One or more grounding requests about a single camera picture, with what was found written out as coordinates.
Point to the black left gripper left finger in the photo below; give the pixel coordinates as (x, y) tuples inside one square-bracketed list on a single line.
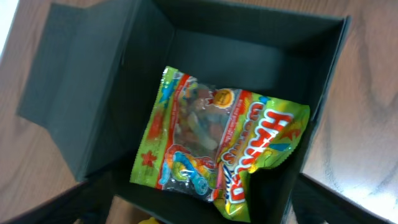
[(87, 202)]

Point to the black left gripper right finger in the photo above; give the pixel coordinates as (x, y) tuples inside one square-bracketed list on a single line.
[(314, 204)]

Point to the yellow snack bag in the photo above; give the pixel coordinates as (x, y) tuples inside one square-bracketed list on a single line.
[(150, 220)]

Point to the Haribo gummy worms bag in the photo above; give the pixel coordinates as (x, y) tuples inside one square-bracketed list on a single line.
[(206, 142)]

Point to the black cardboard gift box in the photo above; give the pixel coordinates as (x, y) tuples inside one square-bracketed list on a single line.
[(93, 81)]

